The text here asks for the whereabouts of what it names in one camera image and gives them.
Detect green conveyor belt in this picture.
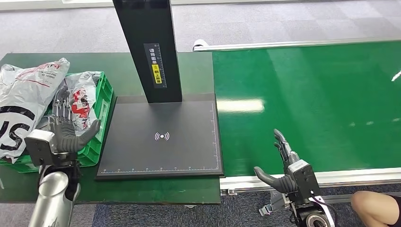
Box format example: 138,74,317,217
212,40,401,178

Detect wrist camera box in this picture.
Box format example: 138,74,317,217
288,159,322,201
24,129,59,166

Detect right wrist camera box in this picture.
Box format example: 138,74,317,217
288,159,322,201

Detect grey courier package red print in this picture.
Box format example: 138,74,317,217
53,71,104,135

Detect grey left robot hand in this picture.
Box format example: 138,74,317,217
47,85,102,154

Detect aluminium conveyor rail wide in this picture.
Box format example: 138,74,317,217
219,167,401,204

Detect black inbound scanner machine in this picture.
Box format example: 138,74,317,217
95,0,225,183

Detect aluminium conveyor rail thin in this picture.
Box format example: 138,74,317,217
192,37,401,52

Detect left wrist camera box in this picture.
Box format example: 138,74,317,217
24,129,59,166

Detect green plastic crate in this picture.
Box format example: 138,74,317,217
0,71,114,174

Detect grey courier package black logo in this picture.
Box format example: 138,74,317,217
0,57,70,164

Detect person's knee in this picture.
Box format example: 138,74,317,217
350,190,401,227

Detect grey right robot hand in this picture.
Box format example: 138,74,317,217
253,129,301,194

